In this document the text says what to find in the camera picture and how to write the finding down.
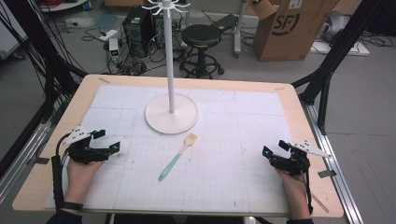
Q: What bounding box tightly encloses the white device with green display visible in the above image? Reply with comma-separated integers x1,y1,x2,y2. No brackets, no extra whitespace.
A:
107,37,121,63

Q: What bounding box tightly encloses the black computer tower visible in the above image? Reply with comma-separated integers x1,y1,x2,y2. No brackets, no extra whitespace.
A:
121,5,157,59

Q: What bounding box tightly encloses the aluminium rail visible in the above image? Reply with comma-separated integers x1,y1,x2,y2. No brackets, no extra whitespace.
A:
299,100,364,224
0,121,53,204

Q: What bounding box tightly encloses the white grid mat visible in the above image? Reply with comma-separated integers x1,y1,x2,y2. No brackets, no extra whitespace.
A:
44,84,293,216

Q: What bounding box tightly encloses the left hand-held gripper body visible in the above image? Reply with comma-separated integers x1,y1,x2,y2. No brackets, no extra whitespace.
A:
61,125,106,165

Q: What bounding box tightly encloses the person's right hand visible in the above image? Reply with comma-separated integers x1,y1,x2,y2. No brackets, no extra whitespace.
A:
275,169,310,203

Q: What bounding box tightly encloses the black wristband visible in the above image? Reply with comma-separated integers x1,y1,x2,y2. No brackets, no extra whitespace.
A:
60,201,85,212

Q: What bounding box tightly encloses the white floor stand pole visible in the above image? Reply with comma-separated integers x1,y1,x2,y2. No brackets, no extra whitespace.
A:
233,0,250,59

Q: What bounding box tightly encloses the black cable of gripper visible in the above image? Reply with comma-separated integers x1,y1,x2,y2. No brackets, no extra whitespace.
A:
299,157,314,217
50,133,73,210

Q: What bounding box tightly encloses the white power strip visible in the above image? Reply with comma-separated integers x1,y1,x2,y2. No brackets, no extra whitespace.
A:
98,29,120,43

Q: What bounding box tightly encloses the black tape piece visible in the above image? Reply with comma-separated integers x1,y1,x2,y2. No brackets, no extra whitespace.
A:
33,156,51,166
317,169,338,179

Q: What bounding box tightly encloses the white flat board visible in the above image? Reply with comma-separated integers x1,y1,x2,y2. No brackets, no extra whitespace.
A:
310,39,372,58

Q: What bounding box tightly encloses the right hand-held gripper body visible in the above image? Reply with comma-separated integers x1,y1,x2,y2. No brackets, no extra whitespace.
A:
270,139,332,177

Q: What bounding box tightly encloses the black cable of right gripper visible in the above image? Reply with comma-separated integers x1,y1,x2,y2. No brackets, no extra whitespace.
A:
299,157,314,217

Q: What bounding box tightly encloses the grey rounded appliance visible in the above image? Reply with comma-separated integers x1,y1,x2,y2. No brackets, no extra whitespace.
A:
318,10,352,44

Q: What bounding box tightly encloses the black metal frame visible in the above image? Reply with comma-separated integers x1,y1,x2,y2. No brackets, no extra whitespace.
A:
290,0,391,136
0,0,90,180

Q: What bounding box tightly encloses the black round stool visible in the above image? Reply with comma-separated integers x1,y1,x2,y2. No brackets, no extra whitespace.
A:
178,23,226,80

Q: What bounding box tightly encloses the white hook stand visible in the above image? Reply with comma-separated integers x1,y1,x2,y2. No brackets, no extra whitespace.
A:
141,0,200,135

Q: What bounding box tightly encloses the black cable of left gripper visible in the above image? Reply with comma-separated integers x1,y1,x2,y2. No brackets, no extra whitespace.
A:
50,133,73,210

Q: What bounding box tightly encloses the wooden spatula with teal handle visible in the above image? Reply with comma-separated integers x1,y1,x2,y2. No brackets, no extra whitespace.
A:
158,133,199,182

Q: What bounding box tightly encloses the brown cardboard box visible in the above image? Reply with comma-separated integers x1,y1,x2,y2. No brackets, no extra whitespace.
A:
245,0,341,63

